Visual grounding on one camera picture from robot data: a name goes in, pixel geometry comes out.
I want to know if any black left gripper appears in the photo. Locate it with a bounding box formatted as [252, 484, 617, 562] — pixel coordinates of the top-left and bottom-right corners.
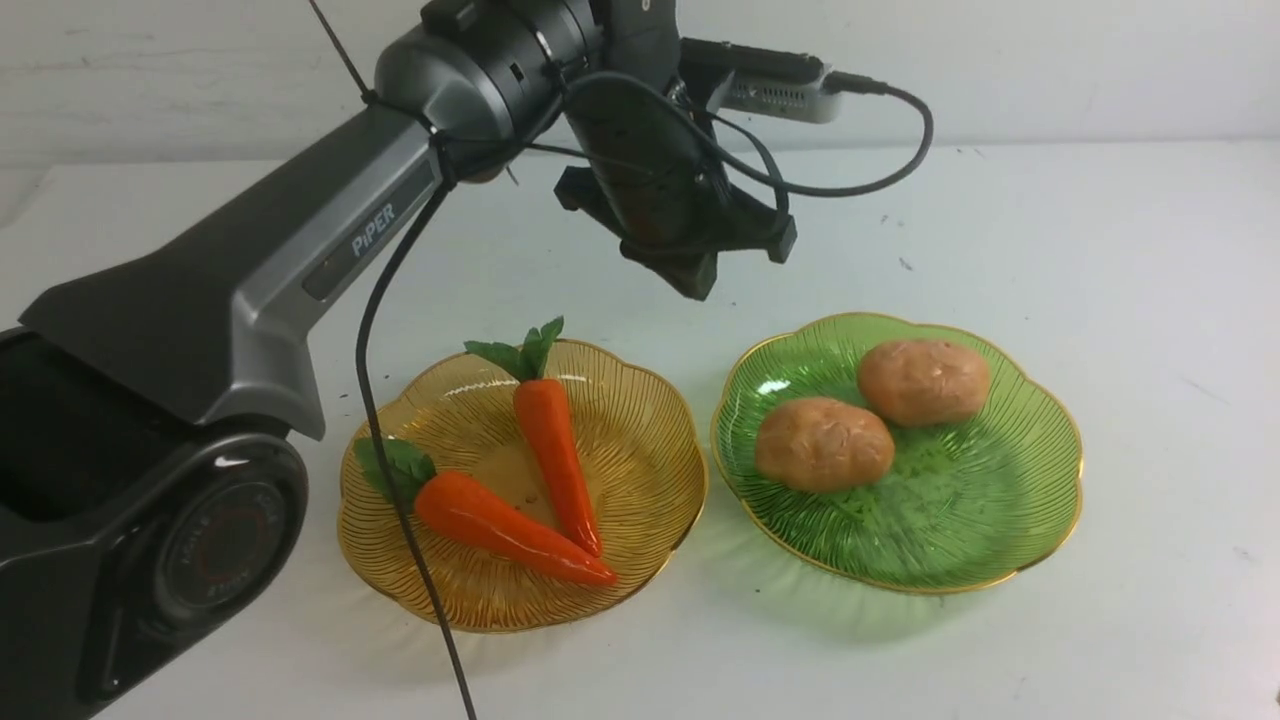
[554, 70, 797, 302]

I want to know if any toy carrot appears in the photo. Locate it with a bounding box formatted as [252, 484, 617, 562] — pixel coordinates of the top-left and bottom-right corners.
[463, 316, 603, 559]
[353, 437, 617, 587]

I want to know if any toy potato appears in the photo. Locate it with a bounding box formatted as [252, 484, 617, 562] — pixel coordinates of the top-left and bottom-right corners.
[858, 340, 992, 428]
[754, 397, 896, 495]

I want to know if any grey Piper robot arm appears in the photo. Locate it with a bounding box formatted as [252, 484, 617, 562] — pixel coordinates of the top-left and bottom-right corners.
[1, 1, 826, 719]

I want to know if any amber ribbed plastic plate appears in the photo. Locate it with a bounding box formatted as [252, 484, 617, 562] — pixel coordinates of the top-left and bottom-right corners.
[378, 340, 709, 633]

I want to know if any green ribbed plastic plate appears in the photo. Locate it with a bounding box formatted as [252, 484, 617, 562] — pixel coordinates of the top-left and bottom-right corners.
[710, 313, 1084, 594]

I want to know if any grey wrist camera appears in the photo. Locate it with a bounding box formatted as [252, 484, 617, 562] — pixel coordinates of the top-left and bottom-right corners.
[678, 38, 841, 124]

